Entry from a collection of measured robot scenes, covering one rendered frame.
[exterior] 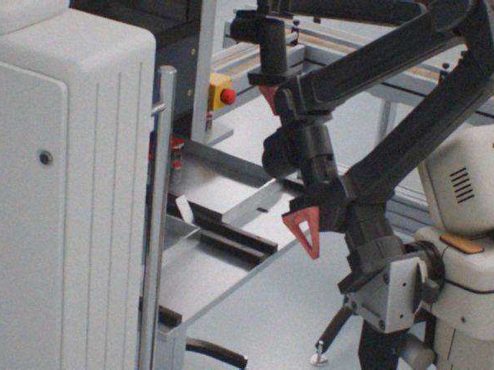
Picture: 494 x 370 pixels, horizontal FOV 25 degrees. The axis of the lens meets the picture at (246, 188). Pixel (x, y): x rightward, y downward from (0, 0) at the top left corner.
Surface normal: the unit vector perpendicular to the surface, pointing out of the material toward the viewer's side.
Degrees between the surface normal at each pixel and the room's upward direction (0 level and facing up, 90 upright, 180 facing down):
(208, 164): 0
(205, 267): 0
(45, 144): 90
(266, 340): 0
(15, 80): 90
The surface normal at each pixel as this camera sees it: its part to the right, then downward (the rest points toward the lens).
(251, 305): 0.10, -0.89
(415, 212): -0.53, 0.33
